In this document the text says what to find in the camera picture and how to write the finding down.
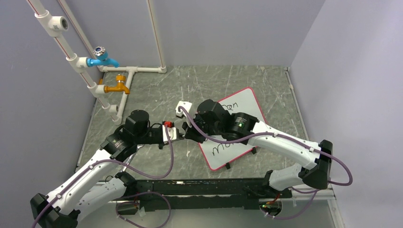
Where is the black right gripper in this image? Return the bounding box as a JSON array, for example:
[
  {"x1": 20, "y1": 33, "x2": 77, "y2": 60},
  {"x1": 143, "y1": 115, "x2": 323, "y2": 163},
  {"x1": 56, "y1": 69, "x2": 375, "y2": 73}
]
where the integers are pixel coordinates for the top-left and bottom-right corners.
[{"x1": 182, "y1": 112, "x2": 223, "y2": 144}]

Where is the pink framed whiteboard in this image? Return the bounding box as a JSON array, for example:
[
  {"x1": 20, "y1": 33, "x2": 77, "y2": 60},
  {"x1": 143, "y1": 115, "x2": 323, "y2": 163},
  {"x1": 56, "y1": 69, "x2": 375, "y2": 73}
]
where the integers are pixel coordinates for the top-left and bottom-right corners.
[{"x1": 197, "y1": 87, "x2": 268, "y2": 171}]

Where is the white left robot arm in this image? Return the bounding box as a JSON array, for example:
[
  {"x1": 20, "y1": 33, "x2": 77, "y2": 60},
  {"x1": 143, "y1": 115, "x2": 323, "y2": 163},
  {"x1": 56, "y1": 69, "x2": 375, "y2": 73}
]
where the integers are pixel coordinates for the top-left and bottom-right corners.
[{"x1": 30, "y1": 110, "x2": 183, "y2": 228}]

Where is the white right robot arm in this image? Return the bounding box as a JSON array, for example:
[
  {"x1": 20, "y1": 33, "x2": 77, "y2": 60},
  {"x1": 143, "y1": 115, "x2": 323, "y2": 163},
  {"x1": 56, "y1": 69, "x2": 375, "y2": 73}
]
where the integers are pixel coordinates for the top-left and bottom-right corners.
[{"x1": 176, "y1": 99, "x2": 332, "y2": 197}]

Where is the silver combination wrench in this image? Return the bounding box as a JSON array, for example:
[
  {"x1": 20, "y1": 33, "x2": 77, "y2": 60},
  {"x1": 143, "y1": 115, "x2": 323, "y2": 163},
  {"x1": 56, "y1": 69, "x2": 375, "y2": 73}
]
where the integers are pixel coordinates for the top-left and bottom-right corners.
[{"x1": 121, "y1": 154, "x2": 135, "y2": 172}]

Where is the orange brass faucet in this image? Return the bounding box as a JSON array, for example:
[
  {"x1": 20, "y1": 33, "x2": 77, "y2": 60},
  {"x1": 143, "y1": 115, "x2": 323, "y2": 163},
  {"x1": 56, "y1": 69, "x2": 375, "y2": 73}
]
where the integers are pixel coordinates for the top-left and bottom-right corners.
[{"x1": 101, "y1": 74, "x2": 130, "y2": 95}]

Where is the blue plastic faucet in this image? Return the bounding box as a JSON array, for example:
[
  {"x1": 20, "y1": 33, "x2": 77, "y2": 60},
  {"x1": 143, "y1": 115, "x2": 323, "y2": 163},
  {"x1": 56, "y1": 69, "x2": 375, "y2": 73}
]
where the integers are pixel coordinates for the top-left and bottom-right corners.
[{"x1": 86, "y1": 46, "x2": 119, "y2": 68}]

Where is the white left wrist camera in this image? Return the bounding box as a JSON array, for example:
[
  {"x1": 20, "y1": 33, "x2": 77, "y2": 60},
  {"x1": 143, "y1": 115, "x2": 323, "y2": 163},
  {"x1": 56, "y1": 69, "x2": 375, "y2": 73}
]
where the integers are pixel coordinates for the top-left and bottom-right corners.
[{"x1": 162, "y1": 121, "x2": 179, "y2": 143}]

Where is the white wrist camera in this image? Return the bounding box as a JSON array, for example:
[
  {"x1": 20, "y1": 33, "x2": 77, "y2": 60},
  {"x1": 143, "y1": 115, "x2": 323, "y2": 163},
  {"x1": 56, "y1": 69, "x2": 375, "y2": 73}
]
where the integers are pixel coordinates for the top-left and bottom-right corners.
[
  {"x1": 175, "y1": 101, "x2": 194, "y2": 118},
  {"x1": 162, "y1": 121, "x2": 179, "y2": 143}
]

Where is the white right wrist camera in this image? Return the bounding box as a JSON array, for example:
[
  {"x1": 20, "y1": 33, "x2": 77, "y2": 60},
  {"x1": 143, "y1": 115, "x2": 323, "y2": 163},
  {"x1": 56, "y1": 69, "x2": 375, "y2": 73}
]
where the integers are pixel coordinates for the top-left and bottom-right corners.
[{"x1": 175, "y1": 101, "x2": 194, "y2": 118}]

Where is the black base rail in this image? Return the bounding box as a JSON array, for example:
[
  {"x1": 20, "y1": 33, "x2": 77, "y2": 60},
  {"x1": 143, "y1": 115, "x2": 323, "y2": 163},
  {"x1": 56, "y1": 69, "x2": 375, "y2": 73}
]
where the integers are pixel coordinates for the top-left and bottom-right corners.
[{"x1": 118, "y1": 178, "x2": 292, "y2": 212}]

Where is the white PVC pipe frame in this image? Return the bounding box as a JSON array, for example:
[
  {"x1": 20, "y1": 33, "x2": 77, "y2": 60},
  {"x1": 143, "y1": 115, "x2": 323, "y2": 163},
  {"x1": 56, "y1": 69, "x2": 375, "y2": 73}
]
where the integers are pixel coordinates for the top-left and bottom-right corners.
[{"x1": 26, "y1": 0, "x2": 167, "y2": 125}]

